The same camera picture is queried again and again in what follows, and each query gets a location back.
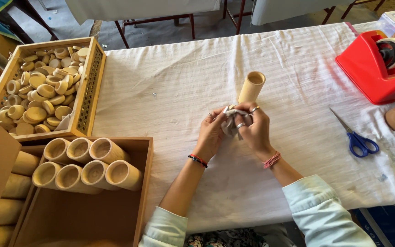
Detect person's left hand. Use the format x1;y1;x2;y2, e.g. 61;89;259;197
192;107;230;166

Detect person's right hand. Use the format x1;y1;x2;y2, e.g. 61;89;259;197
234;102;275;160

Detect grey polishing cloth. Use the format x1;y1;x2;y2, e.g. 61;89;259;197
221;106;253;141

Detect hollow bamboo tube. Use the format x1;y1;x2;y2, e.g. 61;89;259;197
238;71;267;105

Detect white tablecloth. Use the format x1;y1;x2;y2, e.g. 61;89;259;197
92;21;395;234

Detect person's floral clothing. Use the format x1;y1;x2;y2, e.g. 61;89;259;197
183;228;289;247

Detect wooden tray with perforated side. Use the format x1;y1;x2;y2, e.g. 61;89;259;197
0;37;107;142

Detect table with white cloth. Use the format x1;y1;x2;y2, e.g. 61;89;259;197
64;0;221;49
222;0;387;35

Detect stack of open bamboo tubes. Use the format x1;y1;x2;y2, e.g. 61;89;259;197
32;137;143;195

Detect white scrap in tray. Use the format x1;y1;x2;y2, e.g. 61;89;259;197
54;110;73;132

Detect red tape dispenser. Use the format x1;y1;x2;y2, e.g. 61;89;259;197
335;30;395;105

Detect plain wooden box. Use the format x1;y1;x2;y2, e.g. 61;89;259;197
8;137;154;247

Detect heap of round bamboo lids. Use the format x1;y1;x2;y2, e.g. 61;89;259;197
0;46;90;136

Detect clear plastic scraps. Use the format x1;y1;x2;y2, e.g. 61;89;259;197
376;137;395;183

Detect blue carton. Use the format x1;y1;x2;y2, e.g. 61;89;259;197
349;204;395;247

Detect row of bamboo tubes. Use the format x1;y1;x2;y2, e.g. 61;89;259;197
0;150;41;247

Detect black and red bracelet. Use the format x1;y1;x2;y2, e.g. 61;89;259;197
188;154;208;169

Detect pink thread bracelet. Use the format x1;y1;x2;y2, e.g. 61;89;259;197
262;151;282;169

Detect blue handled scissors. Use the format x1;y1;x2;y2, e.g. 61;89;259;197
329;107;380;158

